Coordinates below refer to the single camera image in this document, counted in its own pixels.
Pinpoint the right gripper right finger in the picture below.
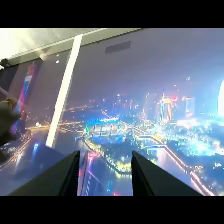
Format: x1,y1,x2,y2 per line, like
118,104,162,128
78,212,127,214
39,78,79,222
130,150,203,197

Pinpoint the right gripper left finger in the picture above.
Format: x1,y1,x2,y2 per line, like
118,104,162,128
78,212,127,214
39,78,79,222
9,150,81,197

